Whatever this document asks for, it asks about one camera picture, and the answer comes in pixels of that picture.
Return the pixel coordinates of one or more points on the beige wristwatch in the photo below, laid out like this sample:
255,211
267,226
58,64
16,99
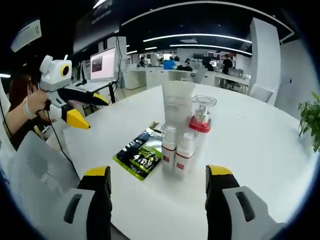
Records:
26,107

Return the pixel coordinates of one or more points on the white office chair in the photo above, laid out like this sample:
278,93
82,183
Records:
262,92

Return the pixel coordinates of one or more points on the small white skincare bottle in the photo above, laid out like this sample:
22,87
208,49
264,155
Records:
183,160
168,155

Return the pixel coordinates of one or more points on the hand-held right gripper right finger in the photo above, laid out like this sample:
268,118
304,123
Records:
225,215

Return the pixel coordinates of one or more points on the red collar white skincare bottle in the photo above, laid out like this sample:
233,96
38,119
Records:
200,125

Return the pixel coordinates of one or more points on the computer monitor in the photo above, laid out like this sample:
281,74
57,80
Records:
103,65

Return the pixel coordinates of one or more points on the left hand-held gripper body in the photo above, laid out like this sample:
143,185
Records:
53,75

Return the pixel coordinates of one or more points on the person's left hand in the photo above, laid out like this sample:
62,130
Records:
37,105

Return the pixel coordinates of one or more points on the green black skincare sachet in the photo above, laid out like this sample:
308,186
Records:
140,155

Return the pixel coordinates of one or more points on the grey mesh office chair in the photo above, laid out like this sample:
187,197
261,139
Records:
32,170

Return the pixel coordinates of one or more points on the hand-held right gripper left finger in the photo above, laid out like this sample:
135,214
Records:
87,212

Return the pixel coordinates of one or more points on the potted green plant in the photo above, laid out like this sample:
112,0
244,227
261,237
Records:
310,117

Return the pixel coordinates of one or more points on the gold foil skincare sachet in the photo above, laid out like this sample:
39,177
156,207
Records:
154,125

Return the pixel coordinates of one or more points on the ceiling air conditioner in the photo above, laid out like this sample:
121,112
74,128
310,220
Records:
27,35

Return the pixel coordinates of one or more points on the blue crate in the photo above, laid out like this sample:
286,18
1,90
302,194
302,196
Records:
169,65

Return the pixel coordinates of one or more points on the white skincare tube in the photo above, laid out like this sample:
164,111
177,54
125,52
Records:
177,100

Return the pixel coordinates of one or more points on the white office counter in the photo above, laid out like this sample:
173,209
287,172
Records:
155,77

